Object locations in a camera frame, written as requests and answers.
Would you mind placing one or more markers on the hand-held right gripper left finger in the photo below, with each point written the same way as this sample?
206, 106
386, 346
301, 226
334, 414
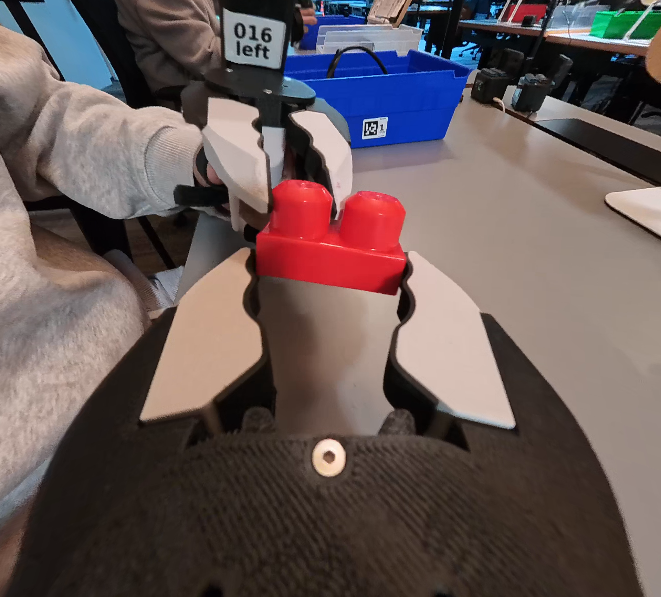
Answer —
206, 349

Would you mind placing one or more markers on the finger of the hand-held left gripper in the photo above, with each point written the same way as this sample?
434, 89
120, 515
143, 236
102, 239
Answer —
330, 147
232, 153

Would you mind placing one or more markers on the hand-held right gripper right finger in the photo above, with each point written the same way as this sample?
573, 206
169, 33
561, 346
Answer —
449, 349

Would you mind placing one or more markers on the red building block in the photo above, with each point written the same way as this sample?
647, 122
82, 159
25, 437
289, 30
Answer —
330, 259

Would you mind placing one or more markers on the person's left forearm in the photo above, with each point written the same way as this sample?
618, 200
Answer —
103, 142

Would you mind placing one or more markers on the person's left hand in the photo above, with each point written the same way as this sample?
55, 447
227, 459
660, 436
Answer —
210, 177

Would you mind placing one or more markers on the large blue plastic bin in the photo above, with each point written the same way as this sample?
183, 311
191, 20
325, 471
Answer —
408, 101

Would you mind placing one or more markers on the clear plastic bin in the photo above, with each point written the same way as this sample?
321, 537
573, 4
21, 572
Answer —
382, 39

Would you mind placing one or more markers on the person's torso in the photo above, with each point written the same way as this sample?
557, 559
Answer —
51, 323

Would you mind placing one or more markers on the black office chair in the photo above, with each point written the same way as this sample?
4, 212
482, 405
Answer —
98, 29

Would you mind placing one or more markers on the black battery charger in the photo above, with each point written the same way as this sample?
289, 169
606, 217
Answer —
532, 91
488, 85

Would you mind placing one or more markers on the white stand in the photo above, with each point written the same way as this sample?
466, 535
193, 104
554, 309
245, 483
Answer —
640, 209

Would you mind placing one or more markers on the green plastic bin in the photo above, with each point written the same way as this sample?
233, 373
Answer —
619, 25

